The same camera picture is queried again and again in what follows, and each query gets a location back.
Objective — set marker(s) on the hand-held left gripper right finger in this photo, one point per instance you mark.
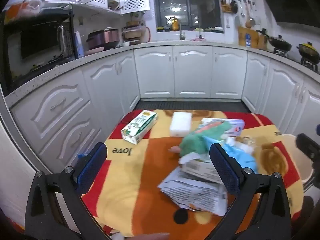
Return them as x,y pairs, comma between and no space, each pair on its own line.
225,170

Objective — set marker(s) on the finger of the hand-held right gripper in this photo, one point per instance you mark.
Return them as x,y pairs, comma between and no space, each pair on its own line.
318,128
308,146

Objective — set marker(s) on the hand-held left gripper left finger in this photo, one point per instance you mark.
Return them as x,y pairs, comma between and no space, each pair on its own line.
92,170

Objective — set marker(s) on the beige plastic bin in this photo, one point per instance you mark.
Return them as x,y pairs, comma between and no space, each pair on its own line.
291,152

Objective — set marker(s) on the light blue plastic packet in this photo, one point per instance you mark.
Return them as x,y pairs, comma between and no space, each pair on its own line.
243,158

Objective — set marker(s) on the small white cardboard box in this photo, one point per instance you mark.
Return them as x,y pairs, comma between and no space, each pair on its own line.
200,170

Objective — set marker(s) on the printed paper wrapper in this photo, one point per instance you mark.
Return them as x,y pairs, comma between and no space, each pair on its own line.
192,192

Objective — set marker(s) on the green cloth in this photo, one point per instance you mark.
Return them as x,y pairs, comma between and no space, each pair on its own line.
195,142

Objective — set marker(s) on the white blue toothpaste box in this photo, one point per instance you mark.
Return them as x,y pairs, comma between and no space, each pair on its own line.
236,126

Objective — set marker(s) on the green white drink carton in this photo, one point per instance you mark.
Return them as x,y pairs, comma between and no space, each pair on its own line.
138,127

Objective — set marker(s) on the white foam block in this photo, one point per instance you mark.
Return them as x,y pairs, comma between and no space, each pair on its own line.
180,124

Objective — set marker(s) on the printed checked blanket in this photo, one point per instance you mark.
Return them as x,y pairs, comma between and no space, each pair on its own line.
140,180

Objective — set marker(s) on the small pink item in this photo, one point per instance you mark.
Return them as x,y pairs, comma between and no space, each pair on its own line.
174,149

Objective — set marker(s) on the yellow lidded pot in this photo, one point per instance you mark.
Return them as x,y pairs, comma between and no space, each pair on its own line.
308,51

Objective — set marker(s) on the gas stove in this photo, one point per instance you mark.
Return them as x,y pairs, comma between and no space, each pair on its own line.
281,51

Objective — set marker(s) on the black lidded wok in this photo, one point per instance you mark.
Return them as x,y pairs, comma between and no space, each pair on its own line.
280,43

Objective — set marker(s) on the white base cabinets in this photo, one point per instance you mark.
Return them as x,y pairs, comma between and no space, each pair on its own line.
192,72

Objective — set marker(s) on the wooden cutting board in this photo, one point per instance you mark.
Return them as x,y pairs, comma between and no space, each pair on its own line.
252,38

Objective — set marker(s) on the blue plastic pitcher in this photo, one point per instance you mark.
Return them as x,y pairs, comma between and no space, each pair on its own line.
78,45

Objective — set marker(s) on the hanging wooden ladle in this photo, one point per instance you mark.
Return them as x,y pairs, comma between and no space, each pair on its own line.
248,21

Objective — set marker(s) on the black range hood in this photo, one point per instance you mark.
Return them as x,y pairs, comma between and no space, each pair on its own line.
295,0

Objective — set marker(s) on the pink rice cooker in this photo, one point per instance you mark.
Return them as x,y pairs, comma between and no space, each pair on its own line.
102,39

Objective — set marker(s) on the black countertop oven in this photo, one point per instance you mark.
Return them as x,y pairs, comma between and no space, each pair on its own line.
32,47

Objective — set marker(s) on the small metal faucet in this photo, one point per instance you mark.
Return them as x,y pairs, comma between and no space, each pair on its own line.
199,33

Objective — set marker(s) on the beige casserole on rack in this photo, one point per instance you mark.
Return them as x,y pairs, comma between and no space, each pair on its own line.
131,33

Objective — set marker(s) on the curved metal faucet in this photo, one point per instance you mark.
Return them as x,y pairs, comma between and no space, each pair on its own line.
180,30

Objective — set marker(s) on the hanging black pan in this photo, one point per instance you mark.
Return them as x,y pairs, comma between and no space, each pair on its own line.
233,6

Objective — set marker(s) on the wooden chopstick holder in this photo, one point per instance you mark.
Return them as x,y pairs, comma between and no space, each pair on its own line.
226,8

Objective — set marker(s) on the small yellow oil bottle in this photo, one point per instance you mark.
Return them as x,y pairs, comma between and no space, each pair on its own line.
174,23

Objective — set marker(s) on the dark kitchen window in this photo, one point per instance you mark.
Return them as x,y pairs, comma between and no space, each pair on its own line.
187,5

